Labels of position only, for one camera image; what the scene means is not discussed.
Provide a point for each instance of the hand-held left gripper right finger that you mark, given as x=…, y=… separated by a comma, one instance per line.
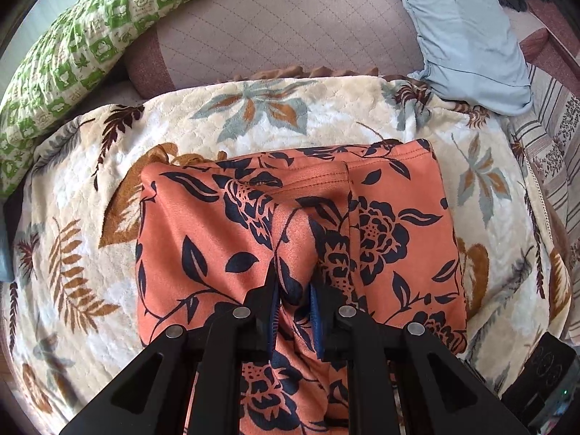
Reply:
x=317, y=326

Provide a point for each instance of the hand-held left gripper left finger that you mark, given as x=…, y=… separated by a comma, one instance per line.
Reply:
x=272, y=321

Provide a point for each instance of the orange floral garment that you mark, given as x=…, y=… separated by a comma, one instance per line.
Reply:
x=204, y=217

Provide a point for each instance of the cream leaf-print blanket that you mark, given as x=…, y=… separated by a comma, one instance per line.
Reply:
x=317, y=108

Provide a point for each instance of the striped bed sheet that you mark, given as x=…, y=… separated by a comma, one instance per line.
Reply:
x=557, y=113

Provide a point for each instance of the mauve quilted pillow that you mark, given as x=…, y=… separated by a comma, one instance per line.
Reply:
x=290, y=22

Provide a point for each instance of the green patterned pillow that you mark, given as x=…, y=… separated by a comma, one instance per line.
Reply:
x=81, y=54

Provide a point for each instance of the grey-blue pillow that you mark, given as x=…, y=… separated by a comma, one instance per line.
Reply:
x=453, y=22

